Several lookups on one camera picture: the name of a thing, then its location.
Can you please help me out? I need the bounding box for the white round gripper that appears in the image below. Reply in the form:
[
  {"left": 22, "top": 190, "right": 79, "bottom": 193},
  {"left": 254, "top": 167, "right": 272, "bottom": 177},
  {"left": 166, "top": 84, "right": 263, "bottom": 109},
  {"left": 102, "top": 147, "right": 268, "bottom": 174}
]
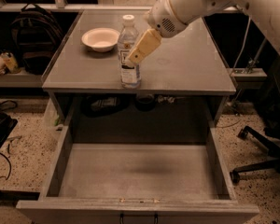
[{"left": 125, "top": 0, "right": 207, "bottom": 65}]

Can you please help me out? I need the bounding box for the clear plastic water bottle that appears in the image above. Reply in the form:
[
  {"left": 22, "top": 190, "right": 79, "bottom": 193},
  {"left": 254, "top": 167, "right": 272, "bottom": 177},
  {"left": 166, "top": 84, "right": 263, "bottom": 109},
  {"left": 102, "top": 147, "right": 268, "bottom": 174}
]
[{"left": 118, "top": 15, "right": 141, "bottom": 89}]

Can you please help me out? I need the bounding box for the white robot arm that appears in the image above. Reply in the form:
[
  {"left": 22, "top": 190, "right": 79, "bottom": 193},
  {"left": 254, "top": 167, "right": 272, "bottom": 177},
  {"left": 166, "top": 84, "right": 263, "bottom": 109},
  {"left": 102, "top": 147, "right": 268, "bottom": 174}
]
[{"left": 128, "top": 0, "right": 280, "bottom": 63}]

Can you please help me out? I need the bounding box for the grey cabinet with top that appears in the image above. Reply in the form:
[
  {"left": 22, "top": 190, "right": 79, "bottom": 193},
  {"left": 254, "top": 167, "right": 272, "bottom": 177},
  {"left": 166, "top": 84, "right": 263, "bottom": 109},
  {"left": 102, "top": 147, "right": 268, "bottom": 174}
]
[{"left": 43, "top": 8, "right": 235, "bottom": 144}]

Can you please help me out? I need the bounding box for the open grey top drawer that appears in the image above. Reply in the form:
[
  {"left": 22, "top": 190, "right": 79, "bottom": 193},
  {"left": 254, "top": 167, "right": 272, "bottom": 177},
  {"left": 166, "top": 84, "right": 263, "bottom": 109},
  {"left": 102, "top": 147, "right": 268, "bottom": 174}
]
[{"left": 17, "top": 127, "right": 259, "bottom": 224}]

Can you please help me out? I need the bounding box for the white paper bowl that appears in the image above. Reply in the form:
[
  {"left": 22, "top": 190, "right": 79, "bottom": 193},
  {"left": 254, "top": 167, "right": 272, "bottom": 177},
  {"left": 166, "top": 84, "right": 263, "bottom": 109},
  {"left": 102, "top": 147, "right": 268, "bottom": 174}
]
[{"left": 81, "top": 28, "right": 119, "bottom": 52}]

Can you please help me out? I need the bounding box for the dark backpack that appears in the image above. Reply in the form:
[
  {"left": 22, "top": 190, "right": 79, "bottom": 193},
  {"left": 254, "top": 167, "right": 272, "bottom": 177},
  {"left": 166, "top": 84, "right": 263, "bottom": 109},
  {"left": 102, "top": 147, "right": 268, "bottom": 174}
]
[{"left": 10, "top": 4, "right": 64, "bottom": 75}]

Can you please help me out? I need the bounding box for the black office chair base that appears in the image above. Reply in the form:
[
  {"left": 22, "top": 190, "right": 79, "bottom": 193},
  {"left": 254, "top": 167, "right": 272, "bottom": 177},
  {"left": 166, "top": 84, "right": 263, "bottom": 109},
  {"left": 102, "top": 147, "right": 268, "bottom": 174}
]
[{"left": 229, "top": 125, "right": 280, "bottom": 185}]

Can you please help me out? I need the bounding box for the white power cable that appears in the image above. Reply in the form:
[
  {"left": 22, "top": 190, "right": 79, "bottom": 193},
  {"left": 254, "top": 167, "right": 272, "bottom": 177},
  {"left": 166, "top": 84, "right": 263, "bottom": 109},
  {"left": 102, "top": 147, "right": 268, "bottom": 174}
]
[{"left": 232, "top": 16, "right": 252, "bottom": 73}]

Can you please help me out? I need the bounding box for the black drawer handle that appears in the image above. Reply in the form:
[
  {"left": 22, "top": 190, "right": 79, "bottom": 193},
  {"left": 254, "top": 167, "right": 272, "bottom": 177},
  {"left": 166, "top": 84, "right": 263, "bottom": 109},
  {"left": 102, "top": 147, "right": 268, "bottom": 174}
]
[{"left": 119, "top": 214, "right": 159, "bottom": 224}]

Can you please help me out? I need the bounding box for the black floor cable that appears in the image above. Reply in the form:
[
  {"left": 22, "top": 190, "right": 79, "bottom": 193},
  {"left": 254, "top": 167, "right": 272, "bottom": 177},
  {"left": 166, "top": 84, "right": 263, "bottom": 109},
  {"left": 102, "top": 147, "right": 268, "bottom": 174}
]
[{"left": 0, "top": 145, "right": 13, "bottom": 181}]

